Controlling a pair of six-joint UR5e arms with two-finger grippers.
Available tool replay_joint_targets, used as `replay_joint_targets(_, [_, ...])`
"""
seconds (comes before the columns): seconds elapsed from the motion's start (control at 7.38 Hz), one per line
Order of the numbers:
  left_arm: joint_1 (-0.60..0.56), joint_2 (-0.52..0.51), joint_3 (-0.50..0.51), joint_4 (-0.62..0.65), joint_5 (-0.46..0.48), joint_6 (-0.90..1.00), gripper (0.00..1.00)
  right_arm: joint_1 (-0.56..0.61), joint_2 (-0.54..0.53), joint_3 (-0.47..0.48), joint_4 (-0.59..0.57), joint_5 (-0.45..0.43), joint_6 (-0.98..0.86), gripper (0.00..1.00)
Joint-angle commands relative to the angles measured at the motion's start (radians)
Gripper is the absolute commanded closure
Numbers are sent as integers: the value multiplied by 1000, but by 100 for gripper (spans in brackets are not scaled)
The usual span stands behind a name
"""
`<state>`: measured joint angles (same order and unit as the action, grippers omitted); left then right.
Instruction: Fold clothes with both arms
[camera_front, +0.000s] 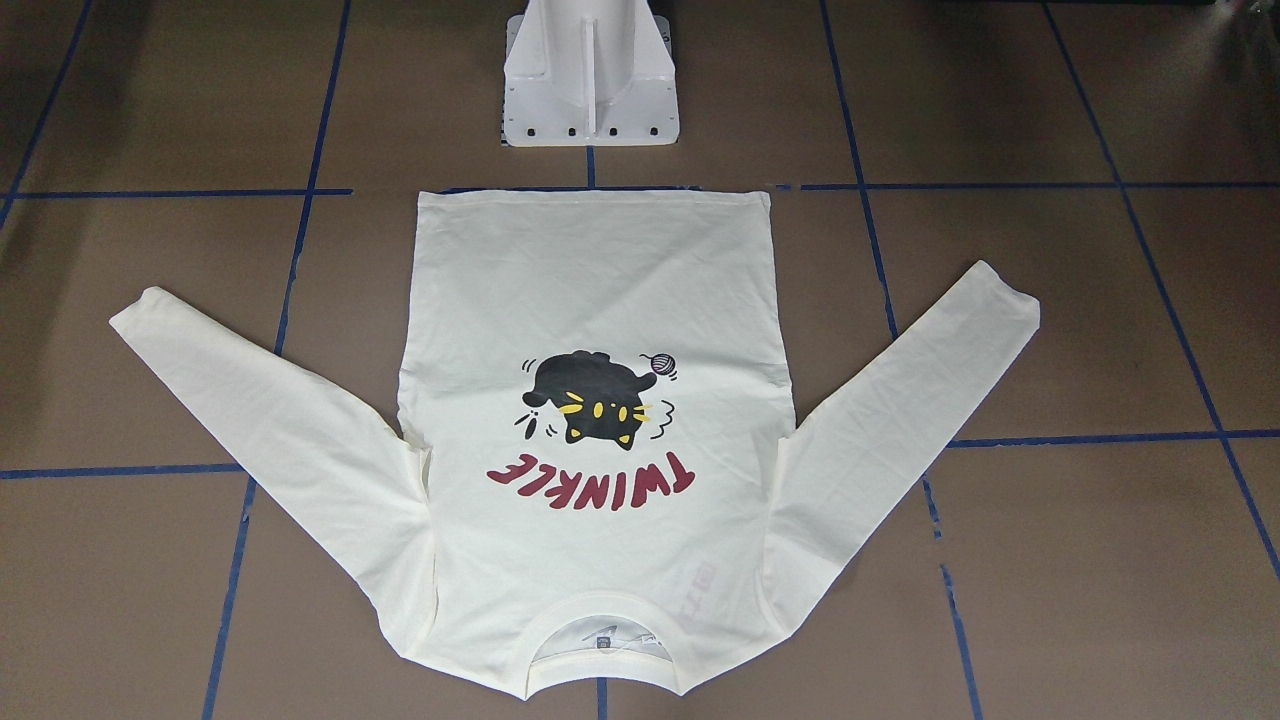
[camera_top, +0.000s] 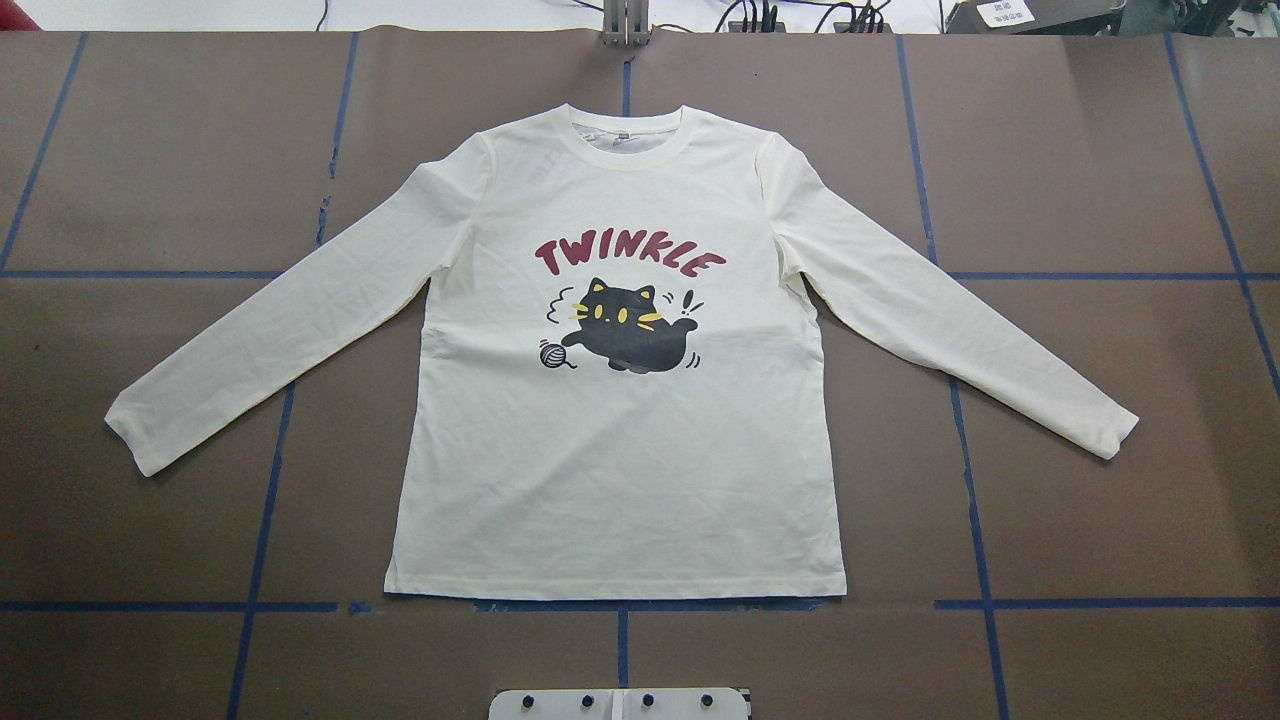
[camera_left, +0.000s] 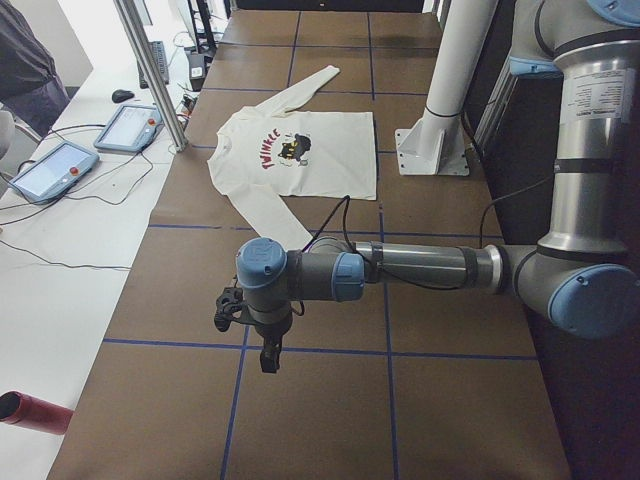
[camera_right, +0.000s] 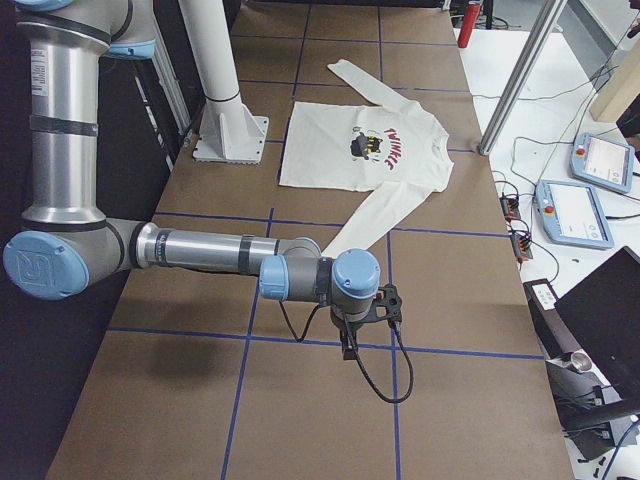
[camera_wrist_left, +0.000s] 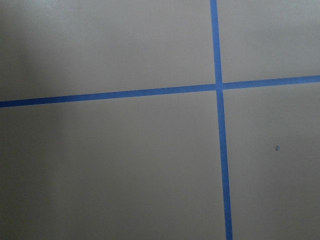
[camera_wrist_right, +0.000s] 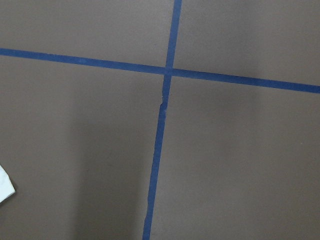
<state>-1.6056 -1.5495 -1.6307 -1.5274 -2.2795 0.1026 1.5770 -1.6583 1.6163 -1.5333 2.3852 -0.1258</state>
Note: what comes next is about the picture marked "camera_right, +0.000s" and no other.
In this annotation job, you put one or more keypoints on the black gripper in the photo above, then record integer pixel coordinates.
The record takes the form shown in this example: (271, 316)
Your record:
(349, 329)

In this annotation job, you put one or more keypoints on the cream long sleeve shirt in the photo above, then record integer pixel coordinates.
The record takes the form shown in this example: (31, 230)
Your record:
(391, 148)

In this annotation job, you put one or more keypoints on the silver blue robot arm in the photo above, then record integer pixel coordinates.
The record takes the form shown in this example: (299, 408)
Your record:
(67, 243)

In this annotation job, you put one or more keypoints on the black orange connector box near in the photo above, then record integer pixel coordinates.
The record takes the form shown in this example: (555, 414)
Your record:
(521, 245)

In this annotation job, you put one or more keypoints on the black orange connector box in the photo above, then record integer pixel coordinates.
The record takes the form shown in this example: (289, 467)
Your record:
(521, 245)
(510, 208)

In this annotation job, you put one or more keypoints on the black box white label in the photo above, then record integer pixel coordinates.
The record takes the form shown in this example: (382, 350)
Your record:
(555, 336)

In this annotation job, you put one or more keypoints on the black orange connector box far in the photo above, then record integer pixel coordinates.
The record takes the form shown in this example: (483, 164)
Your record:
(510, 208)

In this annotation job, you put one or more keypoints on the silver metal cup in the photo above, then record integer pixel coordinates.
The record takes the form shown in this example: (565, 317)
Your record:
(577, 362)

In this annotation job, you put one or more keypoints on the black monitor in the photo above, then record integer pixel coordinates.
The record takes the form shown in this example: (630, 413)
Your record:
(602, 313)

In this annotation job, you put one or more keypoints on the near teach pendant tablet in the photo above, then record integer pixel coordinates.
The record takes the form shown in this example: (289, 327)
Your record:
(572, 215)

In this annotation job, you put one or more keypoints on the teach pendant tablet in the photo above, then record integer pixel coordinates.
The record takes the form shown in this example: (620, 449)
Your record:
(602, 162)
(572, 215)

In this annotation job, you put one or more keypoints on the far teach pendant tablet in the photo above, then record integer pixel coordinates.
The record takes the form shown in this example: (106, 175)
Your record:
(602, 162)

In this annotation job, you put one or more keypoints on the red cylinder bottle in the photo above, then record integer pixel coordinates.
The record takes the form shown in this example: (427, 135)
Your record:
(471, 14)

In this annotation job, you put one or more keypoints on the wooden board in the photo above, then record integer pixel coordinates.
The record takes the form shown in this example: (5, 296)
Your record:
(620, 90)

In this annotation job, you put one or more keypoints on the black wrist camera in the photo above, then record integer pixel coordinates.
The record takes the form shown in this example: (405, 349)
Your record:
(387, 305)

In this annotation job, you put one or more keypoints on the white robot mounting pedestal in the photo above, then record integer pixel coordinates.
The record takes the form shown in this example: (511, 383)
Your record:
(228, 131)

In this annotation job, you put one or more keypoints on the aluminium frame post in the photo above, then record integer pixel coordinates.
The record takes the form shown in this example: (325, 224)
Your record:
(538, 36)

